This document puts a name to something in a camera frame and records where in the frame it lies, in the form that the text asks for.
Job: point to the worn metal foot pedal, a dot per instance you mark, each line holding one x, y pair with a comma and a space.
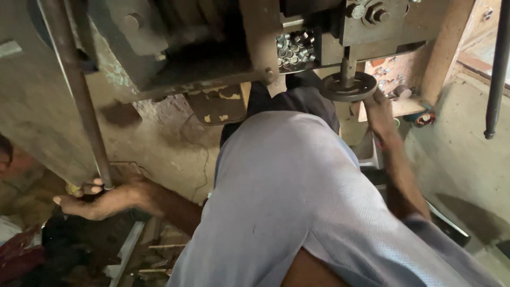
217, 105

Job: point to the person's right fingers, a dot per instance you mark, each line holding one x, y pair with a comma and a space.
372, 99

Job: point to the black flat bar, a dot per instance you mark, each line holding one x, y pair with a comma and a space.
448, 223

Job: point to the person's right hand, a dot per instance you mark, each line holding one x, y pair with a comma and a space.
380, 117

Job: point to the light blue shirt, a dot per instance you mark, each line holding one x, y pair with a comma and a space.
299, 199

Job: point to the white plastic bin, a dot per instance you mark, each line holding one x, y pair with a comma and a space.
368, 153

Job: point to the heap of wood scraps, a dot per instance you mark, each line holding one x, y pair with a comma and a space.
159, 255

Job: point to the person's left hand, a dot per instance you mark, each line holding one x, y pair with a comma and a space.
115, 199

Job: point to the long metal lever rod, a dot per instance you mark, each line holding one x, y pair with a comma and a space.
77, 87

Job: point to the person's left fingers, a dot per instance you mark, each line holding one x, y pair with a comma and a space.
91, 187

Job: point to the pile of small metal rings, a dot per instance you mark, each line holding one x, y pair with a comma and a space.
295, 51

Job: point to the dark trousers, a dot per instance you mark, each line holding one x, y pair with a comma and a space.
287, 99

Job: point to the wooden shelf with metal parts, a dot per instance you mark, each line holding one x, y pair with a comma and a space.
398, 85

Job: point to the black round die wheel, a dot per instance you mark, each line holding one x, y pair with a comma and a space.
342, 88

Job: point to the black metal pole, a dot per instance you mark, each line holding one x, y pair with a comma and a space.
497, 67

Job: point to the red cloth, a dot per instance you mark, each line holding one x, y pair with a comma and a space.
20, 255

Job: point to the grey metal press machine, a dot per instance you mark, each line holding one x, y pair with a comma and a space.
179, 44

